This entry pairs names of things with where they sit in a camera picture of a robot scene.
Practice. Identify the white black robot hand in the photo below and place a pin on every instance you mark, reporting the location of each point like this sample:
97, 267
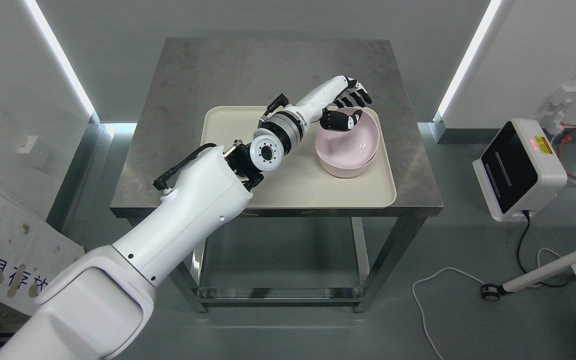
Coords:
341, 91

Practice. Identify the white sign board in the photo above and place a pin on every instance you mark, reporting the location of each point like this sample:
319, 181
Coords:
32, 254

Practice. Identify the white stand leg with caster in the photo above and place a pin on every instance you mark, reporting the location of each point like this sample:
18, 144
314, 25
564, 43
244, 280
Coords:
493, 292

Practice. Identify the cream plastic tray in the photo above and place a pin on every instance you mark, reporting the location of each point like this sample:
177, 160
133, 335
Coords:
301, 181

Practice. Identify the pink bowl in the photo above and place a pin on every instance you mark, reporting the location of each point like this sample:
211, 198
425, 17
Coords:
344, 173
353, 148

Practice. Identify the stainless steel table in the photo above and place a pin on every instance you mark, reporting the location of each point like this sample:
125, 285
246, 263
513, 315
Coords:
194, 75

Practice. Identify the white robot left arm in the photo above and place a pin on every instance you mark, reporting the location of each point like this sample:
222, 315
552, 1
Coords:
96, 307

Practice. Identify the white black charging device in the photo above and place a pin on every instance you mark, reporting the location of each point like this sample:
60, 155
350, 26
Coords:
519, 172

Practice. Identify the white wall socket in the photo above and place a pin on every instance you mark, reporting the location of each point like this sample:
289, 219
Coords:
562, 98

